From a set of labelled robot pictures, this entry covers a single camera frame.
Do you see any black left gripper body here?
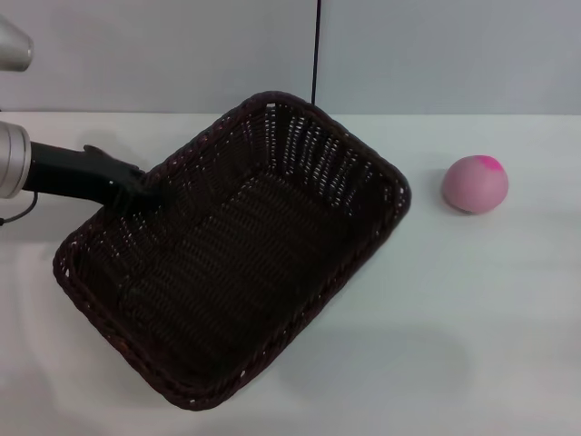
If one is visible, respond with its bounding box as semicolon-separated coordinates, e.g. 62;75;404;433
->
26;141;120;206

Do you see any dark woven rectangular basket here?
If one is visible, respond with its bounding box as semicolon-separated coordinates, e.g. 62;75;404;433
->
53;90;413;412

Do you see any pink peach toy ball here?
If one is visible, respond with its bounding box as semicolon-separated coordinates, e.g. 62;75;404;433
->
442;154;510;213

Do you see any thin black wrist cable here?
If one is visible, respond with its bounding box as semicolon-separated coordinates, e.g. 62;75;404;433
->
0;190;38;226

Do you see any dark vertical wall strip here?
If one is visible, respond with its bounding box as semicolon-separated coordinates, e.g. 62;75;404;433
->
310;0;325;104

